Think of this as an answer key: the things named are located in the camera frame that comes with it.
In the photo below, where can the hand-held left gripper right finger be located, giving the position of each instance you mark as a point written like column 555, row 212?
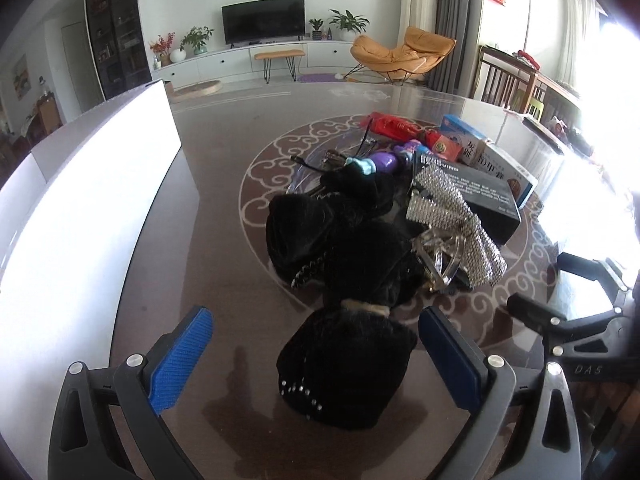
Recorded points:
column 450, row 365

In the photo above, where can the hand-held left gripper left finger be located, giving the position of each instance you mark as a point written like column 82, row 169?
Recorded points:
column 180, row 360

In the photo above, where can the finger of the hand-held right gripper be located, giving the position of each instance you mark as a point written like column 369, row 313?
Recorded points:
column 530, row 310
column 580, row 265

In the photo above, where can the black velvet hair bow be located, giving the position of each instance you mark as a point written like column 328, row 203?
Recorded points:
column 350, row 360

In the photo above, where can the black printed box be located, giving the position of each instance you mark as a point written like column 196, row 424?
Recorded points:
column 490, row 200

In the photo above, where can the white cardboard box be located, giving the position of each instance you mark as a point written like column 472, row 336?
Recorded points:
column 100, row 185

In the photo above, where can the purple toy wand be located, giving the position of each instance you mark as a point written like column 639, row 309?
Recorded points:
column 382, row 162

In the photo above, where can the brown patterned desktop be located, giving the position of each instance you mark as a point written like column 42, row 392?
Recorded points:
column 225, row 260

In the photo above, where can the clear hair claw clip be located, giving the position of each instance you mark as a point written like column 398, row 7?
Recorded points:
column 442, row 262

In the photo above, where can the white and blue medicine box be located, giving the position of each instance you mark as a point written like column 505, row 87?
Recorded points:
column 510, row 172

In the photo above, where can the black flat device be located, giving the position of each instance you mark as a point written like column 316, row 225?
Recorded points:
column 545, row 132

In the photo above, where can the silver rhinestone hair bow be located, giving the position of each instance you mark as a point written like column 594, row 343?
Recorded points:
column 440, row 200

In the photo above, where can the green stool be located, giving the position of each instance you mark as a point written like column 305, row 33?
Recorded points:
column 536, row 106

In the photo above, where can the wooden table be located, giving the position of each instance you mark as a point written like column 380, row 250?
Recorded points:
column 562, row 95

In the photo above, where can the blue carton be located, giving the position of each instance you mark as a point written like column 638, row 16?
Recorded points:
column 462, row 127

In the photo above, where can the black fluffy scrunchie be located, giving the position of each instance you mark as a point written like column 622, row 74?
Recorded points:
column 360, row 187

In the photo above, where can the wooden chair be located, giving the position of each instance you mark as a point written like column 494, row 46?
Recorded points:
column 500, row 77

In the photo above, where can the red cloth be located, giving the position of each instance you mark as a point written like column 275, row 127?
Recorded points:
column 529, row 59

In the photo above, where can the red plastic packet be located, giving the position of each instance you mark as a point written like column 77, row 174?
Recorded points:
column 395, row 126

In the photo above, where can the white curtain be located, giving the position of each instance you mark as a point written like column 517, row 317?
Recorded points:
column 580, row 35

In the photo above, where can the eyeglasses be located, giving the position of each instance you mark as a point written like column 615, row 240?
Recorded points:
column 330, row 159

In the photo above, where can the round beige floor mat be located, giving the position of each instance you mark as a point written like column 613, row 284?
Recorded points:
column 197, row 88

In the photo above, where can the grey curtain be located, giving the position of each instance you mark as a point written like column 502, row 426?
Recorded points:
column 457, row 15

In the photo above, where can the orange lounge chair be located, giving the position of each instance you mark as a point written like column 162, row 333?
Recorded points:
column 395, row 55

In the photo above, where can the white television cabinet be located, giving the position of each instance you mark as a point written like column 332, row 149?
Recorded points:
column 225, row 62

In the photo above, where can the white round vase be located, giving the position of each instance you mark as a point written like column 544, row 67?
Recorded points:
column 178, row 55

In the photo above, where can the covered standing air conditioner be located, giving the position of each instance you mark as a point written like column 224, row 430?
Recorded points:
column 419, row 0

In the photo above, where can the purple floor mat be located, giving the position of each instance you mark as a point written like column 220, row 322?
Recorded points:
column 315, row 78

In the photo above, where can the red flowers in vase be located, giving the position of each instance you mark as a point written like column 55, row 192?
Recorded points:
column 161, row 46

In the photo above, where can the bushy green potted plant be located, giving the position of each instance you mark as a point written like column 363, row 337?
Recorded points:
column 197, row 39

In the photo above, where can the wooden bench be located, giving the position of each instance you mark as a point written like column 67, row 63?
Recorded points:
column 279, row 54

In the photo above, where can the dark display cabinet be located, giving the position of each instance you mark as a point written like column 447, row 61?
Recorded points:
column 117, row 30

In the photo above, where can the large green potted plant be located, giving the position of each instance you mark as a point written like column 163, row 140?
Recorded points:
column 347, row 21

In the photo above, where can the black television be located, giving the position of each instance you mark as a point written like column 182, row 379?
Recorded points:
column 263, row 19

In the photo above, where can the small potted plant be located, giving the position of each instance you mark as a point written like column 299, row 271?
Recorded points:
column 316, row 27

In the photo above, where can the wall painting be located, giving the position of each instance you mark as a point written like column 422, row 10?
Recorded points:
column 20, row 76

